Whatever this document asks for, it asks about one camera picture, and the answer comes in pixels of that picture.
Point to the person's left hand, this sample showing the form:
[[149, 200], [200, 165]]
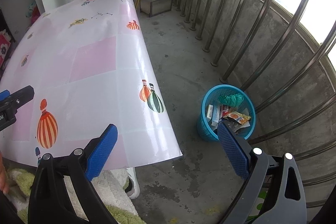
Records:
[[3, 174]]

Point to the green plastic bag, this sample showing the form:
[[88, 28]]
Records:
[[232, 99]]

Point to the blue plastic basket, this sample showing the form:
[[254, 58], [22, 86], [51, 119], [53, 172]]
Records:
[[207, 132]]

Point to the pile of clothes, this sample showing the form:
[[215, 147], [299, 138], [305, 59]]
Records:
[[32, 11]]

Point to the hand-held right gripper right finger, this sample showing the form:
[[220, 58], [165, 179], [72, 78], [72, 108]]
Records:
[[233, 150]]

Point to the white shoe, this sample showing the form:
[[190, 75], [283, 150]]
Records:
[[134, 187]]

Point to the small white box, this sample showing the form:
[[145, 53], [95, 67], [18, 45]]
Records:
[[209, 111]]

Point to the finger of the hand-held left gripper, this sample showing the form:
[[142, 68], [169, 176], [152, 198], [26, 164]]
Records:
[[23, 95], [4, 95]]

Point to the blue white carton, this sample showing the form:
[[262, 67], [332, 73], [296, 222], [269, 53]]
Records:
[[216, 115]]

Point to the green white bag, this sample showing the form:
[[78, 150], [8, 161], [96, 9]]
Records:
[[258, 203]]

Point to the metal balcony railing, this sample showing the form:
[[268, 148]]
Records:
[[225, 74]]

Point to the orange yellow snack packet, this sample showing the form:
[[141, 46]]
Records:
[[235, 117]]

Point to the table with balloon-print cloth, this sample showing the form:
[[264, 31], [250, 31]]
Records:
[[92, 56]]

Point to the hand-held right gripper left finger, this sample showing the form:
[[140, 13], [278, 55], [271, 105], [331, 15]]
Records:
[[103, 150]]

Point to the green and white towel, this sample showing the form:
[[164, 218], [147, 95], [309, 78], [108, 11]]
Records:
[[115, 187]]

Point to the red white carton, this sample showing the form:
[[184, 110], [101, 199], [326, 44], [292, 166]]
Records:
[[225, 110]]

